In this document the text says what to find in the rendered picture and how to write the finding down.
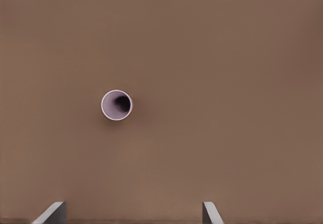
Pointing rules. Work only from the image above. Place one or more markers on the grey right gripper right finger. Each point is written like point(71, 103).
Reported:
point(210, 214)

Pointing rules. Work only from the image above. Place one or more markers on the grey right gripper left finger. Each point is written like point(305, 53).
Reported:
point(54, 213)

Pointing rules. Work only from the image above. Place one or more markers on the purple cup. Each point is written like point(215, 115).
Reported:
point(111, 108)

